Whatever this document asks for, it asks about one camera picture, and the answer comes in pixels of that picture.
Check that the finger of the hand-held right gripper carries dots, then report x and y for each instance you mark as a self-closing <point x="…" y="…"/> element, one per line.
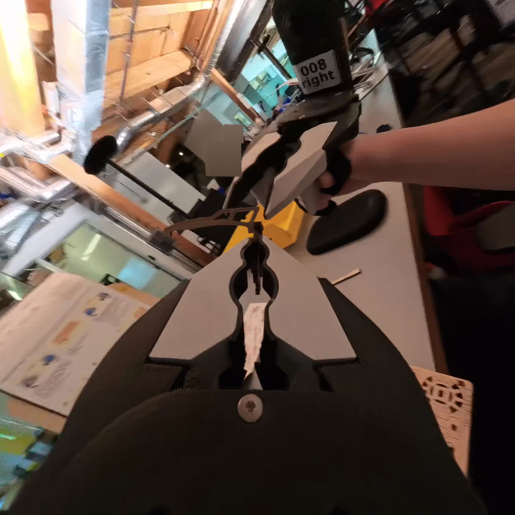
<point x="259" y="153"/>
<point x="301" y="169"/>

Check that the yellow plastic bin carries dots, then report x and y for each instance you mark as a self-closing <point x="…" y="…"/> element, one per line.
<point x="277" y="229"/>

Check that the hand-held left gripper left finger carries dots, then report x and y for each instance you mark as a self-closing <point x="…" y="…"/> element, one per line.
<point x="201" y="309"/>

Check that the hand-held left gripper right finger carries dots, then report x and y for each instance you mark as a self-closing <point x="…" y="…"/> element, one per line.
<point x="309" y="318"/>

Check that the black oval pad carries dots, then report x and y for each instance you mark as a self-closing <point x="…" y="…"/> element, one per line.
<point x="346" y="223"/>

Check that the person's right forearm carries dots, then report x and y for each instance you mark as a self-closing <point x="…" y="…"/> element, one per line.
<point x="434" y="153"/>

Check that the small wooden stick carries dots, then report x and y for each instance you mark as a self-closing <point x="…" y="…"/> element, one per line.
<point x="346" y="277"/>

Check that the laser-cut wooden parts sheet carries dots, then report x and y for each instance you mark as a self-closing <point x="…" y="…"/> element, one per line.
<point x="446" y="402"/>

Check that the printed instruction sheet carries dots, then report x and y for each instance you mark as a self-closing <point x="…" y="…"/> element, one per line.
<point x="64" y="338"/>

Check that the long curved wooden model part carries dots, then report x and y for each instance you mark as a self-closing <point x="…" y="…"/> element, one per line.
<point x="209" y="219"/>

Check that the black round-headed stand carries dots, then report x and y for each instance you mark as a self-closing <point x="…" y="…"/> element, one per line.
<point x="100" y="155"/>

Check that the red chair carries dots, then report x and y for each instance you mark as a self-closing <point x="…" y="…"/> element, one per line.
<point x="458" y="229"/>

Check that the white paper scrap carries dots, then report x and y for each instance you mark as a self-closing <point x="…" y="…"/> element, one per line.
<point x="254" y="334"/>

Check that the person's right hand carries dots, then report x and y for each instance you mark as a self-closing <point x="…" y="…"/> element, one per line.
<point x="356" y="161"/>

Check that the silver ventilation duct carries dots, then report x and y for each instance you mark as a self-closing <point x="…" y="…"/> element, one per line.
<point x="136" y="124"/>

